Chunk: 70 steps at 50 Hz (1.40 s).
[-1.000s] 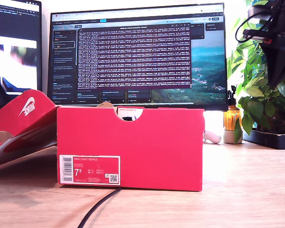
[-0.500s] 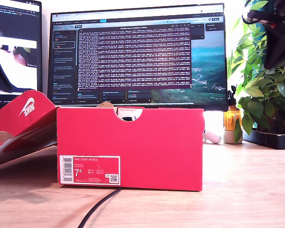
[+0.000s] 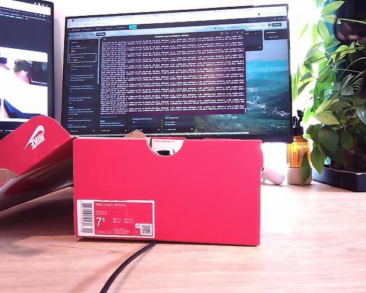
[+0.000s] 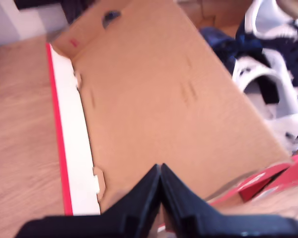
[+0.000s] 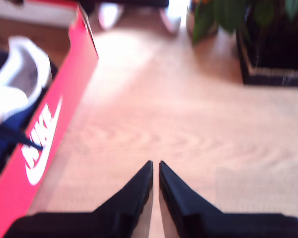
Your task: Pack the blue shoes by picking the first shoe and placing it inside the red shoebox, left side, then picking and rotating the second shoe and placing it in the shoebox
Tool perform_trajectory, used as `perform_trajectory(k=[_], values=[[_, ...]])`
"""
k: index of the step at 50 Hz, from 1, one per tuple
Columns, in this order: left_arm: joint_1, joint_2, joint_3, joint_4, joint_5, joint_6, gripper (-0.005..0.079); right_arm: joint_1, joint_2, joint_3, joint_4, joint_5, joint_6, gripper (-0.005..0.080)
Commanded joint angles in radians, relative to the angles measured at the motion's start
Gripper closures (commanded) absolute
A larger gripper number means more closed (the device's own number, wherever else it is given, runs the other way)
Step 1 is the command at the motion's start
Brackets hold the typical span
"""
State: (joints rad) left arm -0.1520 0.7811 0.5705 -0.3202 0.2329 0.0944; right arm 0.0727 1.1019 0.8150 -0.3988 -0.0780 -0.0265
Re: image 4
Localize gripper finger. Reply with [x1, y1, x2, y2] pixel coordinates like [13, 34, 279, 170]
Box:
[99, 164, 161, 238]
[160, 163, 224, 238]

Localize red Nike shoebox with lid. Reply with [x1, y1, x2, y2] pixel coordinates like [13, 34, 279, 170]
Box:
[46, 0, 298, 233]

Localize navy blue suede shoe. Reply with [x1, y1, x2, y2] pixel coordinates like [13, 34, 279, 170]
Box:
[238, 0, 298, 82]
[200, 26, 298, 154]

